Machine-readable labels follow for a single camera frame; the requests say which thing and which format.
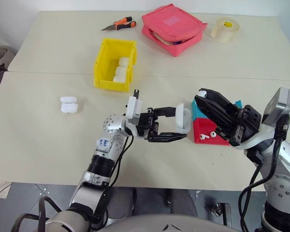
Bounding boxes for metal bracket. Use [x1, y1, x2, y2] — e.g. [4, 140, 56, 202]
[212, 202, 233, 228]

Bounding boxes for beige tape roll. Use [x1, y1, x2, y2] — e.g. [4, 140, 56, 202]
[210, 17, 241, 44]

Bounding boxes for silver robot torso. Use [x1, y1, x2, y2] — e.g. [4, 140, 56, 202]
[96, 213, 244, 232]

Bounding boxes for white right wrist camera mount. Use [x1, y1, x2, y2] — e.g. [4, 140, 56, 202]
[240, 125, 277, 158]

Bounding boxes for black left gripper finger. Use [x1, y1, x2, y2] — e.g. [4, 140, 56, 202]
[147, 131, 188, 144]
[153, 105, 182, 118]

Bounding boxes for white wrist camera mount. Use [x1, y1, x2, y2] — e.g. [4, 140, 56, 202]
[240, 125, 277, 158]
[124, 89, 145, 139]

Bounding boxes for red and teal tray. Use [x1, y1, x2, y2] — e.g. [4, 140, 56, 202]
[190, 98, 244, 147]

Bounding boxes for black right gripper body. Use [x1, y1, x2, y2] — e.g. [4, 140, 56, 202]
[229, 104, 263, 147]

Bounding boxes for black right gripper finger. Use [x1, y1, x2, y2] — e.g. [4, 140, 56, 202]
[194, 94, 240, 140]
[199, 88, 241, 116]

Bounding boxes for orange and black pliers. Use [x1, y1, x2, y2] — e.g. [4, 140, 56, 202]
[101, 16, 137, 31]

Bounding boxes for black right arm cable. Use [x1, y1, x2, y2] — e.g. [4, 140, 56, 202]
[239, 115, 290, 232]

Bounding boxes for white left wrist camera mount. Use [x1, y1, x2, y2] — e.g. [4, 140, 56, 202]
[124, 89, 145, 139]

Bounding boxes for yellow plastic bin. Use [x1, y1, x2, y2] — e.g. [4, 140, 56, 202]
[93, 37, 138, 93]

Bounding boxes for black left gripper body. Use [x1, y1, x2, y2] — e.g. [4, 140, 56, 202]
[136, 107, 160, 142]

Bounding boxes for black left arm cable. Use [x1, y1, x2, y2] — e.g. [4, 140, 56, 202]
[13, 134, 135, 232]

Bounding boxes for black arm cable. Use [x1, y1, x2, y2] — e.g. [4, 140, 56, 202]
[13, 134, 135, 232]
[239, 115, 290, 232]

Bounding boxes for pink fabric pouch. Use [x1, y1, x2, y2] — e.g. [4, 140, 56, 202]
[141, 3, 208, 58]

